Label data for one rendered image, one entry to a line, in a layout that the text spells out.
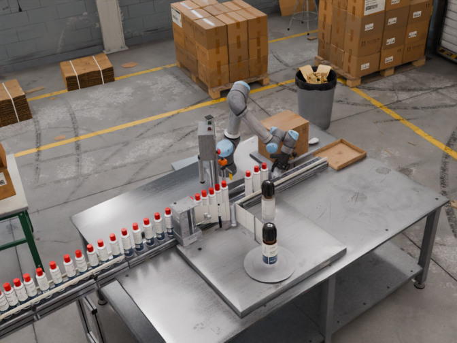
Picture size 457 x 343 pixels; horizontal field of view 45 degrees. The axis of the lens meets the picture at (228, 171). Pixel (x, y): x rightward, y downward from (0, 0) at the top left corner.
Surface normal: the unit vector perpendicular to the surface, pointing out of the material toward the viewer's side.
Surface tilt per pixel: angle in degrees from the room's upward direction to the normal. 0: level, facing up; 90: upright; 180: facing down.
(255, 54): 91
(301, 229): 0
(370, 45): 90
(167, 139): 0
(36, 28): 90
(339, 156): 0
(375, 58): 88
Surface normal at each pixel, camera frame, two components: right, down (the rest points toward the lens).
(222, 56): 0.47, 0.48
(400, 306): -0.06, -0.82
